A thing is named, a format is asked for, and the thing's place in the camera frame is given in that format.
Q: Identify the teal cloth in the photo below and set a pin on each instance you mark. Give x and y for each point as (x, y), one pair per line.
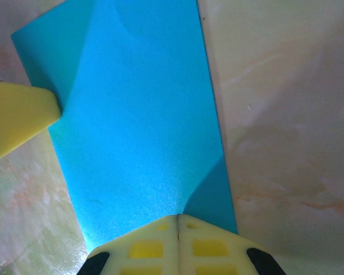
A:
(137, 114)

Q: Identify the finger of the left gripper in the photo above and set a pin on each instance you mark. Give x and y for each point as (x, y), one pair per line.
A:
(17, 114)

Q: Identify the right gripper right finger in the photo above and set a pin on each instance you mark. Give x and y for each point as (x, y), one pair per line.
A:
(212, 252)

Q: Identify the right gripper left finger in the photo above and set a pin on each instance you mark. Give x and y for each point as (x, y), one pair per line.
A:
(149, 252)

